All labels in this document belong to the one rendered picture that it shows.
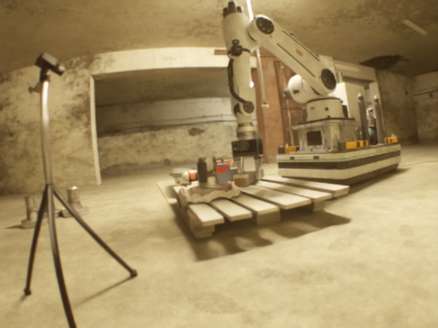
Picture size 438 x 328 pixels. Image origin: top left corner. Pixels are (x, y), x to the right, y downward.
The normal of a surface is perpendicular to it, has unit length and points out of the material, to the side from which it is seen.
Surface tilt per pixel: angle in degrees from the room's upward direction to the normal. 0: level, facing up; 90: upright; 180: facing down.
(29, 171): 90
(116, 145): 90
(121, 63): 90
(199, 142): 90
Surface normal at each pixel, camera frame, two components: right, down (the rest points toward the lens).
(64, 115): 0.29, 0.02
